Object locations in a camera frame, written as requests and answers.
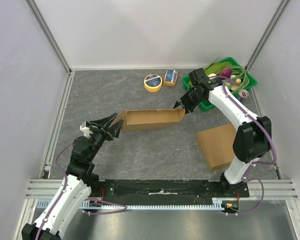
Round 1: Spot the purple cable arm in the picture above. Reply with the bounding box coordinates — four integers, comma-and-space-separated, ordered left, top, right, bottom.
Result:
221, 76, 278, 216
33, 142, 128, 240

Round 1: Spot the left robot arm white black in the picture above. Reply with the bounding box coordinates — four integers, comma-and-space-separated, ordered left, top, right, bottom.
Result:
21, 113, 124, 240

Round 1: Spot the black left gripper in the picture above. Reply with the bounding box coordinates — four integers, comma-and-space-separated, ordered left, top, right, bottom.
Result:
88, 113, 125, 162

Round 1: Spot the grey slotted cable duct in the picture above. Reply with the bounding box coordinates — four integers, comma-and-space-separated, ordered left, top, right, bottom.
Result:
36, 198, 241, 210

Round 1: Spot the yellow sponge block blue label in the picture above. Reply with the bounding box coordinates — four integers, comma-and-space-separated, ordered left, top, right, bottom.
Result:
163, 69, 178, 87

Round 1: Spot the green long beans bundle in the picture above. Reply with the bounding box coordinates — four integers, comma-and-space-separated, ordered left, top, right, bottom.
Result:
228, 65, 250, 92

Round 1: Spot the brown cardboard box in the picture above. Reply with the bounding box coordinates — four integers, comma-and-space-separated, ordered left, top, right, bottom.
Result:
195, 123, 236, 172

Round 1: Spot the yellow tape roll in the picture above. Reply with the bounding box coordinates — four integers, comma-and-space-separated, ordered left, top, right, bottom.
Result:
143, 74, 163, 93

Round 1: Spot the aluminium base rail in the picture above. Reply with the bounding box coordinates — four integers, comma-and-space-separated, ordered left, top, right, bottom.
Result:
25, 179, 298, 200

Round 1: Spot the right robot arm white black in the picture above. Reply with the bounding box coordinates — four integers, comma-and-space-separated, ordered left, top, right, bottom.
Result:
174, 68, 275, 197

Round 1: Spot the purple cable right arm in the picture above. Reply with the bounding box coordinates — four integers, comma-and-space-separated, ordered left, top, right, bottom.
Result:
221, 76, 278, 216

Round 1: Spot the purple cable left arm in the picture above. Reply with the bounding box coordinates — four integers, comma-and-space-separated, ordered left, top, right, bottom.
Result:
33, 142, 128, 240

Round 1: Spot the brown mushroom toy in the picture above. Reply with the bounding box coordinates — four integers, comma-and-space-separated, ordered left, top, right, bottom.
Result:
230, 78, 241, 91

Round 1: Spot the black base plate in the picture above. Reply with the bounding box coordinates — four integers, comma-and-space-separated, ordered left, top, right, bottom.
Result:
89, 179, 250, 205

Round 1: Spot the purple onion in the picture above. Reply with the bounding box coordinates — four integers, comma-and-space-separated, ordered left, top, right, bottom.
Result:
219, 67, 232, 78

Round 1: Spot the aluminium frame post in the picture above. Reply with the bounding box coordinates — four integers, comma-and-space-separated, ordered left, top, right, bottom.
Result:
245, 0, 291, 71
25, 0, 72, 74

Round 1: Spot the green plastic tray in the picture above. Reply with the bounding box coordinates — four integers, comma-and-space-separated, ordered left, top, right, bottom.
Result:
182, 57, 258, 112

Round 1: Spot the aluminium frame post left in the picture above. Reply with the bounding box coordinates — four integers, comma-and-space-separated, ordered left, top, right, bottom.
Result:
25, 0, 72, 74

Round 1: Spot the cardboard sheet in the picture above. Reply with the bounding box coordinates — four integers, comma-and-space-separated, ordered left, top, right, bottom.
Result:
114, 108, 186, 132

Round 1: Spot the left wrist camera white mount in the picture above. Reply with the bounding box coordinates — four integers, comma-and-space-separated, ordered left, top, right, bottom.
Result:
79, 121, 92, 136

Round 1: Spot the green leafy vegetable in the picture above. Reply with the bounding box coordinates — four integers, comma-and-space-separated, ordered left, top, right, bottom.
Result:
204, 59, 232, 76

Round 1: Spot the aluminium frame post right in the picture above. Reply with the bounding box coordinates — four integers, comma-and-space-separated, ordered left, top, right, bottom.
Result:
245, 0, 291, 71

